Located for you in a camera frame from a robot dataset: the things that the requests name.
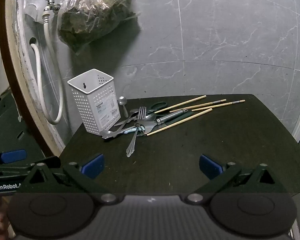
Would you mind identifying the wooden chopstick purple band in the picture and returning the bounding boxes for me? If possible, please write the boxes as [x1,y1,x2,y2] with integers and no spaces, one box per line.
[191,100,246,112]
[169,99,227,113]

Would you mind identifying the large metal spoon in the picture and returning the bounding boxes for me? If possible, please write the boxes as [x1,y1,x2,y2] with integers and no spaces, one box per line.
[137,121,157,137]

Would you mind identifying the green handle scissors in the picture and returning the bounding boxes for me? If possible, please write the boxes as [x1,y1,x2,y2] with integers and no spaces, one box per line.
[147,102,168,113]

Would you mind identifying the small metal spoon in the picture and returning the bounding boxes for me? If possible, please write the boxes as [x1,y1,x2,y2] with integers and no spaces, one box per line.
[118,96,129,118]

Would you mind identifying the white hose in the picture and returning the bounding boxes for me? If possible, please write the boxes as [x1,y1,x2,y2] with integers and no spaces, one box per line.
[29,7,65,125]

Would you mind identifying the wooden door frame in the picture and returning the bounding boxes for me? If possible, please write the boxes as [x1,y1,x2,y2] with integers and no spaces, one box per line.
[0,0,65,159]

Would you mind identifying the white perforated utensil basket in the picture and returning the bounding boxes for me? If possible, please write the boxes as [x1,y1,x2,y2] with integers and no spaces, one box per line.
[67,68,121,134]

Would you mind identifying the clear plastic bag of greens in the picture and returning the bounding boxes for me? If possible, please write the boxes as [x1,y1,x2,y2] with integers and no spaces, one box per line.
[57,0,142,54]

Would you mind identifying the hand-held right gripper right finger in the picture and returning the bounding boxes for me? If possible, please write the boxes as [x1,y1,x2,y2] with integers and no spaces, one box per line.
[186,154,290,204]

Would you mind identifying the person's left hand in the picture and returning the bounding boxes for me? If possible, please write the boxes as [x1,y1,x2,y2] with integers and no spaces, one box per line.
[0,200,10,240]

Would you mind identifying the metal wall tap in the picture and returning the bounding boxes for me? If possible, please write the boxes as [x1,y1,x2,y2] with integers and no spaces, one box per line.
[42,0,62,14]

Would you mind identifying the plain wooden chopstick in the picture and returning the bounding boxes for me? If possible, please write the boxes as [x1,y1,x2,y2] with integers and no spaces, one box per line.
[154,95,207,114]
[146,108,213,136]

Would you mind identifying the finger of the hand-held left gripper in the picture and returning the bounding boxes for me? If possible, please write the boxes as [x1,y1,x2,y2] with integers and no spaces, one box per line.
[0,149,27,166]
[0,156,61,179]

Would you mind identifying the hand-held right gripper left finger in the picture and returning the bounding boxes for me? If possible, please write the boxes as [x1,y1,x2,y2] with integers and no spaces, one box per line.
[15,154,119,205]

